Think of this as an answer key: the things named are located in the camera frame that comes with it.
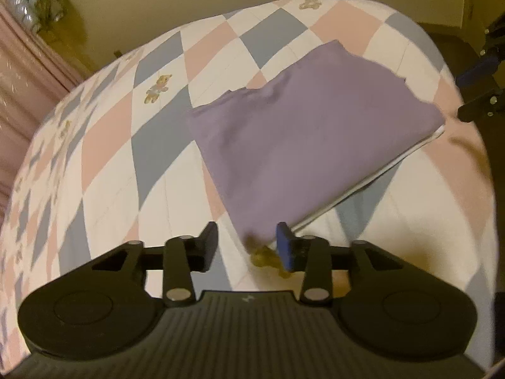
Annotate checkered pink blue quilt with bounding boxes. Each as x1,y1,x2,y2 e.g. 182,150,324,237
1,0,498,372

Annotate purple garment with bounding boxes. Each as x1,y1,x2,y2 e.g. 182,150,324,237
187,40,445,245

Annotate pink curtain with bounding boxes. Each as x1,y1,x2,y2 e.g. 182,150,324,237
0,0,83,216

